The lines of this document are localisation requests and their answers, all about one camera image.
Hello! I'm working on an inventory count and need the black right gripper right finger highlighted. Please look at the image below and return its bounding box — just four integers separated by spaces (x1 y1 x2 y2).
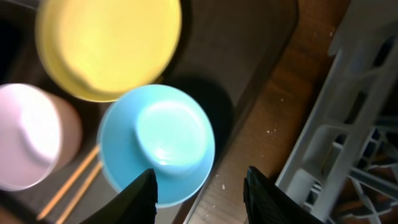
243 166 322 224

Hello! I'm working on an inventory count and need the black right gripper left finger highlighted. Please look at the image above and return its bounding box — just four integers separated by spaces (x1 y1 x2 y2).
81 169 158 224

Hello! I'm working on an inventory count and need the wooden chopstick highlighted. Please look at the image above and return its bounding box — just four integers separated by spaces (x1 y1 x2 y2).
55 162 103 224
36 145 99 220

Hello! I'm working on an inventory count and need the light blue bowl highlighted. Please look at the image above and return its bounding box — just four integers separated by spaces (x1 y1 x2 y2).
97 85 215 208

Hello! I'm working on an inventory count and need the white rice bowl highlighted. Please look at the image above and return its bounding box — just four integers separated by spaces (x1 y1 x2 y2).
1 83 83 191

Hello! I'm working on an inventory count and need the yellow round plate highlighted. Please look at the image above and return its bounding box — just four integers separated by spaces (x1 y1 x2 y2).
35 0 182 102

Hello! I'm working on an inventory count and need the grey plastic dishwasher rack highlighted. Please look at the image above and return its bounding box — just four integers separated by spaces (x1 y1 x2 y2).
276 1 397 223

